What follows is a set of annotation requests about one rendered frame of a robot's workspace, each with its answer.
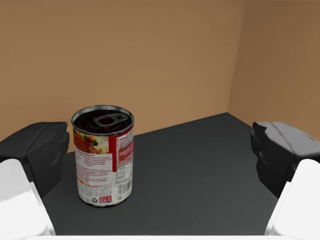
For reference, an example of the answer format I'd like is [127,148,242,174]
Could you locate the red and white can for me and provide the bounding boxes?
[71,104,135,209]

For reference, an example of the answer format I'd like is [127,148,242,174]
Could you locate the tall board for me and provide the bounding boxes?
[0,0,320,154]

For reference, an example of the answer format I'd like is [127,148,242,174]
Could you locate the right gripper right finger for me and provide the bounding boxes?
[250,121,320,237]

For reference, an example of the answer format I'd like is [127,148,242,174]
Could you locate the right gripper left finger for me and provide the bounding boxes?
[0,121,71,237]

